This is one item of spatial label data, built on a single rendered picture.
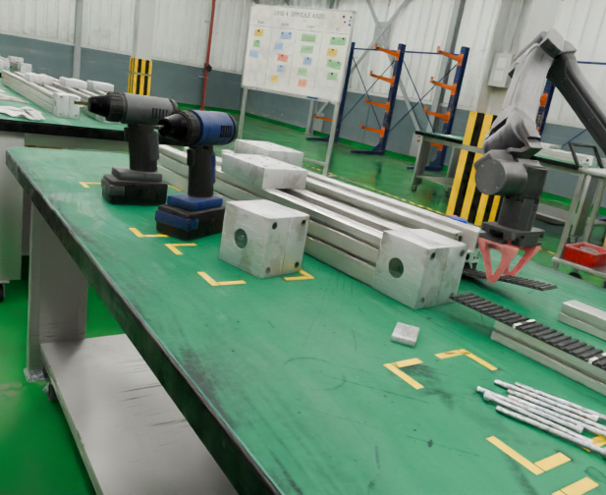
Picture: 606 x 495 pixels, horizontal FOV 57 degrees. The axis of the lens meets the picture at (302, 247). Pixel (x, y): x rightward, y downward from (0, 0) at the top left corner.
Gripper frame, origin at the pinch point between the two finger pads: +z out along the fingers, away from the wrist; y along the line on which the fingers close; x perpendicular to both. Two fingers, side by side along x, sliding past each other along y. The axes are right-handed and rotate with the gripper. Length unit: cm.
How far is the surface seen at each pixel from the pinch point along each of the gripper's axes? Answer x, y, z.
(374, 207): -27.4, 5.1, -5.3
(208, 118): -37, 39, -18
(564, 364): 22.2, 20.3, 1.8
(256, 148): -70, 6, -10
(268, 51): -539, -321, -66
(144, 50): -970, -352, -53
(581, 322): 15.9, 2.0, 1.5
